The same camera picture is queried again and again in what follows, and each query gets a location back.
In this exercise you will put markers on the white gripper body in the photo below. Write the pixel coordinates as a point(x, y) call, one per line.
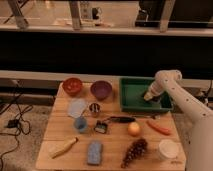
point(153, 91)

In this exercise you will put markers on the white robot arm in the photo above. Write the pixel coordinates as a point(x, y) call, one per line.
point(200, 150)

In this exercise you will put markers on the green plastic tray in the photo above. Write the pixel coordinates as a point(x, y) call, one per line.
point(131, 97)

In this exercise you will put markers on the orange carrot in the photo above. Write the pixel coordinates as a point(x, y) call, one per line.
point(158, 128)

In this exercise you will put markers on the orange round fruit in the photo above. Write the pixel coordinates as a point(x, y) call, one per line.
point(134, 129)

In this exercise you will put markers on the purple bowl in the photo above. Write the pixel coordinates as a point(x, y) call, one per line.
point(101, 89)

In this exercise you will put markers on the white round container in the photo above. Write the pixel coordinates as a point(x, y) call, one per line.
point(167, 149)

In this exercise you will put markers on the brown pine cone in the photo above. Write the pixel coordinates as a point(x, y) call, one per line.
point(135, 151)

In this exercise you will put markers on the small metal cup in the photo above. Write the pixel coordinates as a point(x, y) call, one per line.
point(94, 109)

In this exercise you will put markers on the black binder clip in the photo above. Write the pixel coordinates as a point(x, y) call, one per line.
point(101, 127)

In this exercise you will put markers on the light blue cloth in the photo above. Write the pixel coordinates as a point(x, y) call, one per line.
point(76, 107)

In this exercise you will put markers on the wooden board table top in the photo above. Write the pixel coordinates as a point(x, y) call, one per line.
point(115, 143)

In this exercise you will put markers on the red bowl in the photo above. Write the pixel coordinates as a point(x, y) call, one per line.
point(72, 86)

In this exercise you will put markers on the blue cup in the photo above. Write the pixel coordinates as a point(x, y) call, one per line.
point(80, 124)

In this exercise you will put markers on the blue sponge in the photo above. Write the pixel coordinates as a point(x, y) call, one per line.
point(94, 153)

